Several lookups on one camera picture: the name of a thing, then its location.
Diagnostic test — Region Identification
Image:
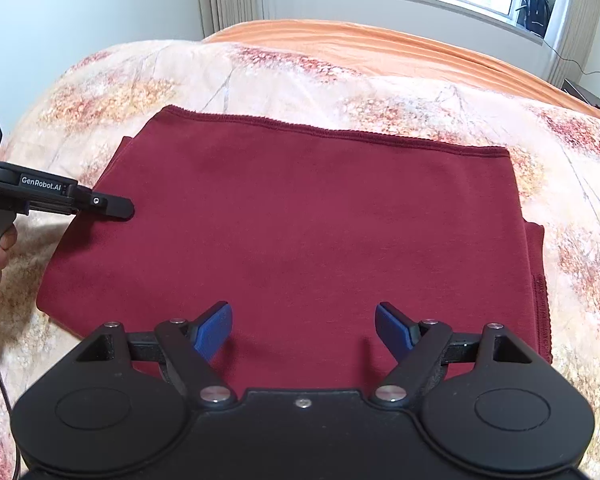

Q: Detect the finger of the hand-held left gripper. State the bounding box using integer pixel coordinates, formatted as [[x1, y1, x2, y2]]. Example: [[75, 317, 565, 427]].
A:
[[27, 186, 135, 221]]

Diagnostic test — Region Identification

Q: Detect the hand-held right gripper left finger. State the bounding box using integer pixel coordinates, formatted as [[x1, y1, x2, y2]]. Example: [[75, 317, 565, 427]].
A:
[[75, 301, 237, 406]]

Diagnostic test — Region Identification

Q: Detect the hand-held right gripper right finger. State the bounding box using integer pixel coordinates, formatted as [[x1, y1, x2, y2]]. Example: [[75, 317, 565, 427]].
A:
[[370, 302, 534, 407]]

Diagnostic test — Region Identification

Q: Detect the dark red shirt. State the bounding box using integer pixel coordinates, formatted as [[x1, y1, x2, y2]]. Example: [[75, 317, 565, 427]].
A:
[[36, 105, 554, 392]]

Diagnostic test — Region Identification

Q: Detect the floral beige blanket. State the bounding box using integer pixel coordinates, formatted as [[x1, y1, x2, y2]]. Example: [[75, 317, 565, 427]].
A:
[[0, 40, 600, 480]]

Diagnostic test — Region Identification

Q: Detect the orange bed sheet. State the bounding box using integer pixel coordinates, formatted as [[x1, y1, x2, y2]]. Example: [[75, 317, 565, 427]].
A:
[[202, 20, 600, 127]]

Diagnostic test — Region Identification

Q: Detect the dark box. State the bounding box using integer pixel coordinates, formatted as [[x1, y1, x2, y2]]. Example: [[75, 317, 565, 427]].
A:
[[562, 78, 600, 109]]

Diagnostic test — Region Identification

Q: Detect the black bag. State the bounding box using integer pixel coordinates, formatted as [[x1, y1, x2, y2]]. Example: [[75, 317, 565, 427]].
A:
[[514, 0, 552, 39]]

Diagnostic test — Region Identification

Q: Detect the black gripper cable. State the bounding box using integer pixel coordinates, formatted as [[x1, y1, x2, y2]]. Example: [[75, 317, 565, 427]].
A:
[[0, 334, 25, 479]]

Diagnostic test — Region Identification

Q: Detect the thin black cable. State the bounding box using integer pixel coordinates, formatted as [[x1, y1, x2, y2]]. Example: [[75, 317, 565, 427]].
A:
[[542, 39, 600, 79]]

